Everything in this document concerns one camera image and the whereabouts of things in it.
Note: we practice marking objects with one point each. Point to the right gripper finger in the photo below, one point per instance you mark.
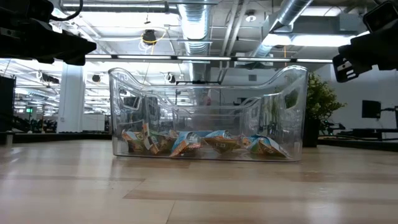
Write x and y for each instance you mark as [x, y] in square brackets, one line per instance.
[348, 67]

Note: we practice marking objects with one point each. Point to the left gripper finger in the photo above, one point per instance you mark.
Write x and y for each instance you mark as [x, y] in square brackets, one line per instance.
[77, 48]
[79, 61]

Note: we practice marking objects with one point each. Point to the small orange snack bag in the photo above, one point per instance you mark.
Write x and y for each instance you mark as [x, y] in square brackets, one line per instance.
[149, 143]

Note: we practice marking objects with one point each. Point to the clear plastic bin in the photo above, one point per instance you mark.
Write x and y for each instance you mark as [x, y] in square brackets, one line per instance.
[258, 112]
[202, 118]

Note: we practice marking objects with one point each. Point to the green potted plant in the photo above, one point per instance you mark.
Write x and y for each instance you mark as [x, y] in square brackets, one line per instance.
[323, 96]

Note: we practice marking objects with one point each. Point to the white building column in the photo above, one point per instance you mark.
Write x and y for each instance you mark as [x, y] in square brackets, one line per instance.
[71, 99]

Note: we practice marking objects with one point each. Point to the black monitor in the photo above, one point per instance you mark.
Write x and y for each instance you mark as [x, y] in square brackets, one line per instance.
[371, 109]

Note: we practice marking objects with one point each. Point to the black cabinet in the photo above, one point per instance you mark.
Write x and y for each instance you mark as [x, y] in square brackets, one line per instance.
[7, 102]

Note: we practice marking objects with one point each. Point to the black desk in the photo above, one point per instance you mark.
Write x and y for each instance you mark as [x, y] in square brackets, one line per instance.
[373, 133]

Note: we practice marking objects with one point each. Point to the black plant pot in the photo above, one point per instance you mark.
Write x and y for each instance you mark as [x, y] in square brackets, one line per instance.
[311, 132]

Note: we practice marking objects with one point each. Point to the grey vent grille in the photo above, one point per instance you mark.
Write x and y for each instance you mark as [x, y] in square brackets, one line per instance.
[252, 77]

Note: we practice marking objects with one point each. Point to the round white ceiling sensor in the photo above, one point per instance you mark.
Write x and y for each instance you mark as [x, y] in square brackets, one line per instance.
[250, 17]

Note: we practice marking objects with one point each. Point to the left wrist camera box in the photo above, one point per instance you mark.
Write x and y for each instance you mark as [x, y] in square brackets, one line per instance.
[25, 9]

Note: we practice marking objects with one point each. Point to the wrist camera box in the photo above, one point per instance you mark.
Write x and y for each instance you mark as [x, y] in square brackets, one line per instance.
[381, 15]
[25, 9]

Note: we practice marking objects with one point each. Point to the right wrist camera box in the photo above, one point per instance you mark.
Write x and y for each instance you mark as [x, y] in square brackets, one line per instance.
[381, 15]

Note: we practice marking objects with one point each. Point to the black ceiling camera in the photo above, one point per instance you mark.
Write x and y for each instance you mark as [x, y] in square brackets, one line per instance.
[149, 36]

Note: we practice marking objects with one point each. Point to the silver ventilation duct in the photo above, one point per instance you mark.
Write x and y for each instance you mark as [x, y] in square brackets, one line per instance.
[289, 15]
[196, 28]

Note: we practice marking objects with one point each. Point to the black light rail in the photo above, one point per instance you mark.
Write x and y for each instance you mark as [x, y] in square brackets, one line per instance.
[217, 58]

